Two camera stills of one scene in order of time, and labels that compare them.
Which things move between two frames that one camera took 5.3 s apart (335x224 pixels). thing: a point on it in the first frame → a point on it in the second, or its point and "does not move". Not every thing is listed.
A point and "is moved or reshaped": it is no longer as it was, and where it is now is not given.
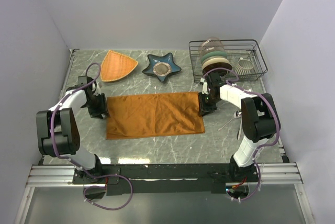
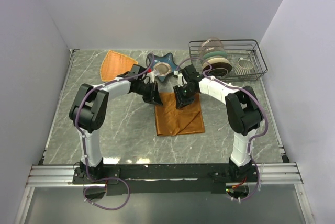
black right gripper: [203, 109] → [180, 101]
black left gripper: [102, 109] → [153, 96]
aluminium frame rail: [274, 173] does not move
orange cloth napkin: [141, 116] is moved or reshaped
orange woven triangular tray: [115, 66] does not move
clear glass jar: [211, 44] does not move
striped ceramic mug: [244, 67] does not move
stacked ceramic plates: [212, 59] does not move
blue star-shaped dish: [161, 66] does not move
